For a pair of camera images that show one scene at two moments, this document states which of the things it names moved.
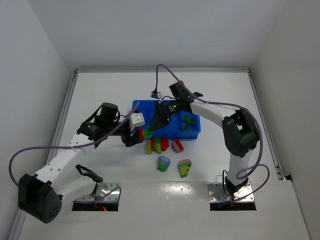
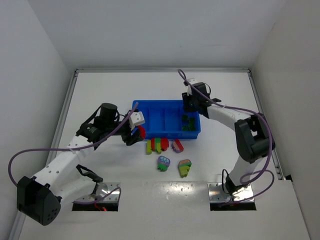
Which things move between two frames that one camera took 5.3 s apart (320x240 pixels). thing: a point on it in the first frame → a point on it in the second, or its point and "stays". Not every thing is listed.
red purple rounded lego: (177, 146) stays
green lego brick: (191, 120) stays
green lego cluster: (147, 133) → (192, 124)
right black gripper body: (163, 112) → (189, 106)
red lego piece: (141, 133) stays
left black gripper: (128, 139) stays
